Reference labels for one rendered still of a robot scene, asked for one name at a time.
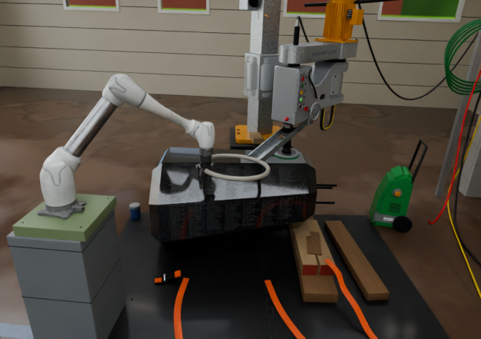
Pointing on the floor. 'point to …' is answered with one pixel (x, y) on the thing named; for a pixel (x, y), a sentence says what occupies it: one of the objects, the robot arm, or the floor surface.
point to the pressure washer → (395, 196)
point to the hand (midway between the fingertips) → (204, 184)
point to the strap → (278, 306)
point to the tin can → (134, 210)
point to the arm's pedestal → (71, 283)
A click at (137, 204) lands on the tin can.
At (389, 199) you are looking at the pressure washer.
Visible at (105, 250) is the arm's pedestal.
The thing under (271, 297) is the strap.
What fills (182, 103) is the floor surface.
